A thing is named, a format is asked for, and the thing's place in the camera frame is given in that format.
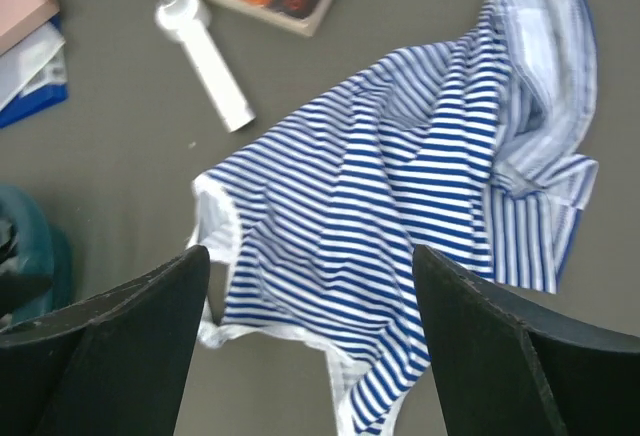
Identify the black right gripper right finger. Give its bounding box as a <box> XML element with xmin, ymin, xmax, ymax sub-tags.
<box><xmin>413</xmin><ymin>245</ymin><xmax>639</xmax><ymax>435</ymax></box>

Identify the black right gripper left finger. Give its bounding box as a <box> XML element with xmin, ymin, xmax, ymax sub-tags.
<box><xmin>1</xmin><ymin>245</ymin><xmax>210</xmax><ymax>435</ymax></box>

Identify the blue white striped tank top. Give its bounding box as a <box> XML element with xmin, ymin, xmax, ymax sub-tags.
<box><xmin>190</xmin><ymin>0</ymin><xmax>598</xmax><ymax>435</ymax></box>

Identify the teal plastic basket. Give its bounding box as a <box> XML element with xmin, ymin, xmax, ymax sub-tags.
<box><xmin>1</xmin><ymin>184</ymin><xmax>74</xmax><ymax>325</ymax></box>

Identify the blue plastic folder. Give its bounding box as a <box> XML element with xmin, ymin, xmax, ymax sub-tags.
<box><xmin>1</xmin><ymin>0</ymin><xmax>68</xmax><ymax>127</ymax></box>

